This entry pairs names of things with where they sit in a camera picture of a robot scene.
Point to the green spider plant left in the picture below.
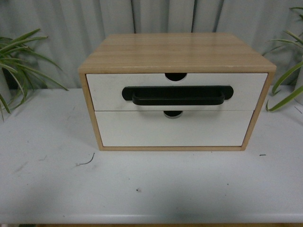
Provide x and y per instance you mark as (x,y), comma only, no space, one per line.
(14,62)

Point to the green spider plant right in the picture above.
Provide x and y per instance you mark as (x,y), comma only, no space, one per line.
(295,41)

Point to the white plant pot right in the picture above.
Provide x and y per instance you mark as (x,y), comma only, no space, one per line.
(299,92)

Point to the black drawer handle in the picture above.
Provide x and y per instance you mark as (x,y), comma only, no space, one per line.
(177,95)

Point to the white drawer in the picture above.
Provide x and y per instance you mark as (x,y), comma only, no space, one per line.
(190,129)
(106,90)

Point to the wooden drawer cabinet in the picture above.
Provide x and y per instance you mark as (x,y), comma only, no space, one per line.
(175,55)

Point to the green spider plant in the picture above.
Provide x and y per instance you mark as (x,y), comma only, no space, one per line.
(295,41)
(14,62)

